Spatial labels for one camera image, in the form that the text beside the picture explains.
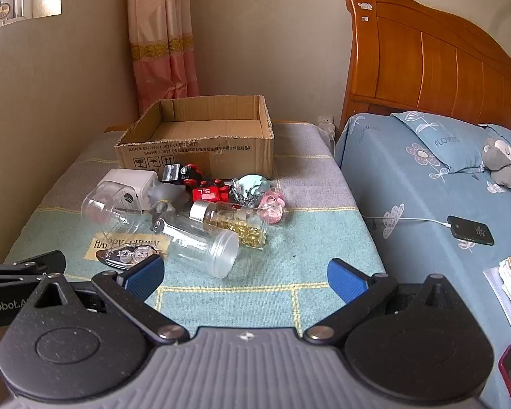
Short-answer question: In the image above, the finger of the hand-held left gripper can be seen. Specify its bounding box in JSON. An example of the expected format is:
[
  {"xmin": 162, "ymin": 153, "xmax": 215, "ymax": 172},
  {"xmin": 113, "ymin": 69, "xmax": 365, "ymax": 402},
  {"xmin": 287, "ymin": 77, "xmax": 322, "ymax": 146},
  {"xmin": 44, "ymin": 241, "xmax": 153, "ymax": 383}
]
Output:
[{"xmin": 0, "ymin": 251, "xmax": 67, "ymax": 292}]

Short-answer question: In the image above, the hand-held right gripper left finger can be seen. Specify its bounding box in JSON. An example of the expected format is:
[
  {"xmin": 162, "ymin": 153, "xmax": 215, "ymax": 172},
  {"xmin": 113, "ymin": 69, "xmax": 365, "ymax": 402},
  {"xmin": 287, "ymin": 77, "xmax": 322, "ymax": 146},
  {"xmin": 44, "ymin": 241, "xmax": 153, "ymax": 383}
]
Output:
[{"xmin": 29, "ymin": 256, "xmax": 189, "ymax": 348}]

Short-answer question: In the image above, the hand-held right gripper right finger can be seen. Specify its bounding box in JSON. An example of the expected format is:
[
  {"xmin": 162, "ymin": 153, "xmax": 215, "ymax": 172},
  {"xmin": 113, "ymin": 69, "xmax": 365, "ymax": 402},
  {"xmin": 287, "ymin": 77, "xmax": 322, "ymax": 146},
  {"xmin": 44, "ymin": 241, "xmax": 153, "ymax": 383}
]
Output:
[{"xmin": 304, "ymin": 258, "xmax": 467, "ymax": 346}]

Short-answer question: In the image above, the clear plastic jar frosted lid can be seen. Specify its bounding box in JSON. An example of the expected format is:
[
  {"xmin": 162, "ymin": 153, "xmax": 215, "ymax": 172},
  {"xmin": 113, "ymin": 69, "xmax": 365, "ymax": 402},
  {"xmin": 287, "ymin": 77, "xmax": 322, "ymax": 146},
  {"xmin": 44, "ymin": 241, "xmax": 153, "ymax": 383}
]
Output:
[{"xmin": 151, "ymin": 212, "xmax": 240, "ymax": 279}]

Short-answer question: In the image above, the clear glass jar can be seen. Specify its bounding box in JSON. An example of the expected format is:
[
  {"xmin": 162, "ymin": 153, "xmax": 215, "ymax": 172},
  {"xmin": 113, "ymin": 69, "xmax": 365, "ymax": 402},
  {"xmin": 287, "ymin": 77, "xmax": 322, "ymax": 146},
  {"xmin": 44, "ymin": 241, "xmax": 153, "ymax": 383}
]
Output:
[{"xmin": 81, "ymin": 180, "xmax": 152, "ymax": 239}]

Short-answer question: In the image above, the grey toy figure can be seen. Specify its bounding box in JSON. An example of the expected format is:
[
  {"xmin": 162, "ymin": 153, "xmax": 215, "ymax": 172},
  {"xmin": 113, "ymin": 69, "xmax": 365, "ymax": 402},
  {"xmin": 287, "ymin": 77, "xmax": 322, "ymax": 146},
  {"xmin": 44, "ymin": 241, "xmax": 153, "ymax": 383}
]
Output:
[{"xmin": 147, "ymin": 179, "xmax": 188, "ymax": 214}]

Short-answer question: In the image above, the white plastic device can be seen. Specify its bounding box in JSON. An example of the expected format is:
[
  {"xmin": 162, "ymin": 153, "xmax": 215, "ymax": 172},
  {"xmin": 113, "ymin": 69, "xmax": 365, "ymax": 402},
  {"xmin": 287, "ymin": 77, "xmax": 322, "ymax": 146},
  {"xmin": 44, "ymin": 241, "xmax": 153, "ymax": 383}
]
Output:
[{"xmin": 97, "ymin": 169, "xmax": 160, "ymax": 213}]

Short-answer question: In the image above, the glass bottle of yellow beads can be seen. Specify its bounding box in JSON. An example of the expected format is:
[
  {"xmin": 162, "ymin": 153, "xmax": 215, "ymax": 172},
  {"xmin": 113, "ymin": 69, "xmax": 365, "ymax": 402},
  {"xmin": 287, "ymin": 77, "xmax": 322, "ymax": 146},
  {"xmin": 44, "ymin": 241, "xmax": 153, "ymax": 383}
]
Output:
[{"xmin": 189, "ymin": 200, "xmax": 268, "ymax": 250}]

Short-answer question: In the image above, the cardboard box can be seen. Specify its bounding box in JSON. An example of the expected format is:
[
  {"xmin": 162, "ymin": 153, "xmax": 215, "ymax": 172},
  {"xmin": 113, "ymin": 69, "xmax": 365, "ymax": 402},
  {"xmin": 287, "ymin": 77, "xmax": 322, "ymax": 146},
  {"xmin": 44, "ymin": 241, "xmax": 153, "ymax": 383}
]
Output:
[{"xmin": 113, "ymin": 95, "xmax": 276, "ymax": 180}]

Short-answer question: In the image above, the correction tape dispenser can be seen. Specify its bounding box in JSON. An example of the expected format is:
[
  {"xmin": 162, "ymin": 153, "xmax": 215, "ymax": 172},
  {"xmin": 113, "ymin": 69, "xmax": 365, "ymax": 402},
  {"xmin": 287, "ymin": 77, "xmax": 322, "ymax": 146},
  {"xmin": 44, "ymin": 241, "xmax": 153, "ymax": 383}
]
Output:
[{"xmin": 96, "ymin": 245, "xmax": 165, "ymax": 270}]

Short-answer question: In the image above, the red toy truck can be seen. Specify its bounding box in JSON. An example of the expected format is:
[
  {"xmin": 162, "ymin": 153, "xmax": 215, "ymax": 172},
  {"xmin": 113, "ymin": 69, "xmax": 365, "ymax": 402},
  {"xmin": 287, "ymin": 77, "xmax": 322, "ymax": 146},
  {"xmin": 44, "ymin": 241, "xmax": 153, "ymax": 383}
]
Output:
[{"xmin": 191, "ymin": 180, "xmax": 231, "ymax": 203}]

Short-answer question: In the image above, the pink toy figure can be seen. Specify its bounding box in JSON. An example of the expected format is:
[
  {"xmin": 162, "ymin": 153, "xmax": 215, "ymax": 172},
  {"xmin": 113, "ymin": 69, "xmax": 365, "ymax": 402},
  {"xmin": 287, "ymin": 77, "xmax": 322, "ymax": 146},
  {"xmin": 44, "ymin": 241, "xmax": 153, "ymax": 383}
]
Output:
[{"xmin": 258, "ymin": 190, "xmax": 287, "ymax": 225}]

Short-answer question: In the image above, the blue flowered bed sheet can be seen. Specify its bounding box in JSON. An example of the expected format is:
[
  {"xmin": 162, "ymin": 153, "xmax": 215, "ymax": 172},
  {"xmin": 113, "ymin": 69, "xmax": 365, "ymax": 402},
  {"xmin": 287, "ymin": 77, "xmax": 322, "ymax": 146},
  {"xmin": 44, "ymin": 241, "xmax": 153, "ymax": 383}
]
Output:
[{"xmin": 334, "ymin": 113, "xmax": 511, "ymax": 409}]

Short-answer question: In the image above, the black and red toy vehicle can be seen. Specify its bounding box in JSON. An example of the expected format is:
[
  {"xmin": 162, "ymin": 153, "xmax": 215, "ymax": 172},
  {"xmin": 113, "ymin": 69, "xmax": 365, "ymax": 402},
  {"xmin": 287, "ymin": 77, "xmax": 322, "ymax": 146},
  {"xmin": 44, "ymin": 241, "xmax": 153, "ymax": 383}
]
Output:
[{"xmin": 162, "ymin": 163, "xmax": 205, "ymax": 187}]

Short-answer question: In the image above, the round teal mirror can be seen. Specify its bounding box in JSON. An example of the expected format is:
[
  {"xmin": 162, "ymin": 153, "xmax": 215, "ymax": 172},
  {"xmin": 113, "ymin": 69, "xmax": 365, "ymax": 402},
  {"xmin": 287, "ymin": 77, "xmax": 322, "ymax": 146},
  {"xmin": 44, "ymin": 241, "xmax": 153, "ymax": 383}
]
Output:
[{"xmin": 237, "ymin": 174, "xmax": 272, "ymax": 193}]

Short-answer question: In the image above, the black power bank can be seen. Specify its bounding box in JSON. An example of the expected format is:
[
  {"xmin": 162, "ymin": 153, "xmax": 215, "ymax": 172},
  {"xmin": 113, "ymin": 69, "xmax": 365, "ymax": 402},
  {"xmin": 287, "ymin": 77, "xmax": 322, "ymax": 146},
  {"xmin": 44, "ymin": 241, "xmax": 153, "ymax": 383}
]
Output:
[{"xmin": 446, "ymin": 215, "xmax": 495, "ymax": 246}]

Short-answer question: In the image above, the grey plush toy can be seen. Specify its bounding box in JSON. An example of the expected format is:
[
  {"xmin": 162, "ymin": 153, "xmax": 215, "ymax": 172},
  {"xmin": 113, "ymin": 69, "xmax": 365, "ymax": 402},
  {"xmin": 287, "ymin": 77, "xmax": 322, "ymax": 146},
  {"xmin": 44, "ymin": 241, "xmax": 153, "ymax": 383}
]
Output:
[{"xmin": 482, "ymin": 136, "xmax": 511, "ymax": 188}]

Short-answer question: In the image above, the pink curtain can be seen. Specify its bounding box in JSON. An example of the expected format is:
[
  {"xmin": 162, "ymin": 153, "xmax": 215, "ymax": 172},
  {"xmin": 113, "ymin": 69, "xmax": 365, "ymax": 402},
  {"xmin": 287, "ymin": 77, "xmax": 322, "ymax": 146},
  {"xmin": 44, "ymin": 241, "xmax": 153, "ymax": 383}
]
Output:
[{"xmin": 125, "ymin": 0, "xmax": 200, "ymax": 113}]

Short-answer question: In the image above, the wooden headboard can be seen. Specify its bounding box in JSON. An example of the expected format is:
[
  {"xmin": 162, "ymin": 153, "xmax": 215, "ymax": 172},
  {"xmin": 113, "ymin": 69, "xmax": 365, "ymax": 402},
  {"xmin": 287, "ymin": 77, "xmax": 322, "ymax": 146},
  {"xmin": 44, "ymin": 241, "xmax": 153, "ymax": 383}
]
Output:
[{"xmin": 340, "ymin": 0, "xmax": 511, "ymax": 138}]

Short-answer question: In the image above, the white charging cable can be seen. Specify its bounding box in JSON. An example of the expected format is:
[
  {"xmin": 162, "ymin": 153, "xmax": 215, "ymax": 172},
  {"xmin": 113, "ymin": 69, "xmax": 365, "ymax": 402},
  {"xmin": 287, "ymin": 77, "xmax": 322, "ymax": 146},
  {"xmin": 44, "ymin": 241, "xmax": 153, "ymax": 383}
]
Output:
[{"xmin": 363, "ymin": 215, "xmax": 450, "ymax": 227}]

